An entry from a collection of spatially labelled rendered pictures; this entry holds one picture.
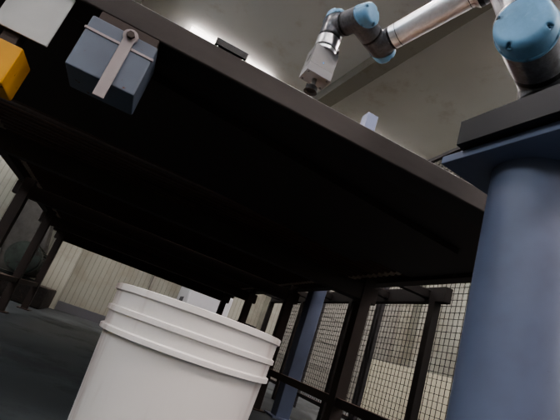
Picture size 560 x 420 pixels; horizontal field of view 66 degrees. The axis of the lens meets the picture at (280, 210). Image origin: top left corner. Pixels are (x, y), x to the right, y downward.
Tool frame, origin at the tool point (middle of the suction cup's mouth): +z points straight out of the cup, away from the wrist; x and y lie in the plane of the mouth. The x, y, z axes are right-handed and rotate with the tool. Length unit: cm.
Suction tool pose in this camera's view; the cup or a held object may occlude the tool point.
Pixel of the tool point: (310, 92)
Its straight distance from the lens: 139.5
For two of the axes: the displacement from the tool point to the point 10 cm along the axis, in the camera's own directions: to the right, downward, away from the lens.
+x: 3.8, -1.8, -9.1
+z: -3.2, 8.9, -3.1
